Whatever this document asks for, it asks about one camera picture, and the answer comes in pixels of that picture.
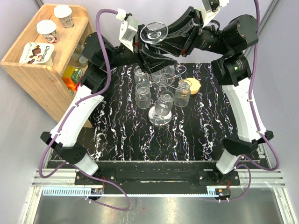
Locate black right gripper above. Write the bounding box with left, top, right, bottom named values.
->
left=149, top=7, right=230, bottom=58

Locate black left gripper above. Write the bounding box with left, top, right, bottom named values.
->
left=105, top=25, right=179, bottom=74

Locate clear smooth wine glass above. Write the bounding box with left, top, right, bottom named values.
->
left=152, top=73, right=172, bottom=88

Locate chrome wine glass rack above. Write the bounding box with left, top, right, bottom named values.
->
left=134, top=65, right=186, bottom=126

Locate clear patterned short goblet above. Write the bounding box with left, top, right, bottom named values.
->
left=135, top=83, right=151, bottom=109

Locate patterned glass goblet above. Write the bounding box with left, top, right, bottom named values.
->
left=174, top=79, right=192, bottom=107

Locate frosted short goblet front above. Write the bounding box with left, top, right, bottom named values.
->
left=155, top=91, right=174, bottom=117

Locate ribbed glass goblet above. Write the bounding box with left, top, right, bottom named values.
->
left=134, top=65, right=150, bottom=84

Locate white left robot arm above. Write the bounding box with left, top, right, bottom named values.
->
left=39, top=22, right=176, bottom=184

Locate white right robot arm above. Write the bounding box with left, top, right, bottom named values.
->
left=149, top=6, right=274, bottom=185

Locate glass bottle on shelf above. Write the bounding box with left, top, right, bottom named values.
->
left=72, top=43, right=87, bottom=68

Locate orange juice carton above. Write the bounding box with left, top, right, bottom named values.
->
left=62, top=66, right=83, bottom=91

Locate clear cup white lid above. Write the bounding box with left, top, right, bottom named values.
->
left=54, top=5, right=74, bottom=28

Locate white lidded yogurt cup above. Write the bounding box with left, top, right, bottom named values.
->
left=36, top=20, right=59, bottom=44

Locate wooden shelf unit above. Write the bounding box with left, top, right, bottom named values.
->
left=0, top=4, right=93, bottom=122

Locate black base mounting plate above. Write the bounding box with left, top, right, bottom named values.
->
left=74, top=160, right=241, bottom=196

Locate Chobani yogurt cup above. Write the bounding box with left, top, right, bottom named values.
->
left=19, top=42, right=55, bottom=67

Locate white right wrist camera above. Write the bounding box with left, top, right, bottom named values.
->
left=200, top=0, right=229, bottom=27

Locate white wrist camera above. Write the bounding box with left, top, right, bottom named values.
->
left=200, top=0, right=229, bottom=27
left=116, top=8, right=138, bottom=52

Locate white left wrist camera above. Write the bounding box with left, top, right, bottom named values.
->
left=116, top=8, right=138, bottom=52

